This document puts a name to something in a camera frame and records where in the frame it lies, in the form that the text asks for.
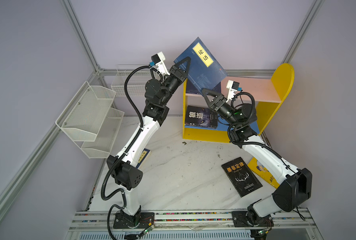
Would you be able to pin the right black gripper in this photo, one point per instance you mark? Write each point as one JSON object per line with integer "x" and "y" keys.
{"x": 218, "y": 103}

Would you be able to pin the black antler cover book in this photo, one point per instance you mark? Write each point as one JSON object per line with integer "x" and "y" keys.
{"x": 241, "y": 176}

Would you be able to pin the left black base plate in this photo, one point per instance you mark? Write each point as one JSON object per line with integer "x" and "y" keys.
{"x": 133, "y": 220}

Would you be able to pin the white wire basket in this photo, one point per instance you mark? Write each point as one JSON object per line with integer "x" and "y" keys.
{"x": 136, "y": 84}

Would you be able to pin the black wolf cover book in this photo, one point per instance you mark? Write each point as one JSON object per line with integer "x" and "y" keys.
{"x": 200, "y": 117}

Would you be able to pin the navy book under left arm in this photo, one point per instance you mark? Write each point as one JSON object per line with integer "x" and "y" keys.
{"x": 205, "y": 71}

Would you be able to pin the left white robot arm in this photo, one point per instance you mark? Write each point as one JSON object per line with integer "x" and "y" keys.
{"x": 123, "y": 175}

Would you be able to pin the white mesh two-tier rack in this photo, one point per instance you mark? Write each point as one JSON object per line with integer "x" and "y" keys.
{"x": 91, "y": 122}

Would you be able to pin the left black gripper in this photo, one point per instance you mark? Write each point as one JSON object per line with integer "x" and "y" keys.
{"x": 177, "y": 74}

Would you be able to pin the yellow pink blue bookshelf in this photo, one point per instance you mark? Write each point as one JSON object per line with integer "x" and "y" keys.
{"x": 269, "y": 95}

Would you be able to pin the yellow cartoon cover book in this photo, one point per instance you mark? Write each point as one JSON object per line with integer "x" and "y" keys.
{"x": 259, "y": 169}

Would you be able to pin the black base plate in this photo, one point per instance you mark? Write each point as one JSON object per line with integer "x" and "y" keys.
{"x": 250, "y": 219}
{"x": 133, "y": 220}

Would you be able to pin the navy book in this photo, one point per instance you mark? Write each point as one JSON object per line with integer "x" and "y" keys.
{"x": 144, "y": 155}

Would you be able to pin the aluminium front rail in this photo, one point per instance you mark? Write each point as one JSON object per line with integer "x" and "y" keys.
{"x": 190, "y": 220}

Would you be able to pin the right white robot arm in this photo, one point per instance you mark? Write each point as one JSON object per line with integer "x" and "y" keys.
{"x": 295, "y": 184}

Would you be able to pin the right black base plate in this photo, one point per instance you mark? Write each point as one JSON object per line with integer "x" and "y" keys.
{"x": 250, "y": 219}

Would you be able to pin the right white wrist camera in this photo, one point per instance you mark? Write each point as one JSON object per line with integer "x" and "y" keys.
{"x": 233, "y": 88}

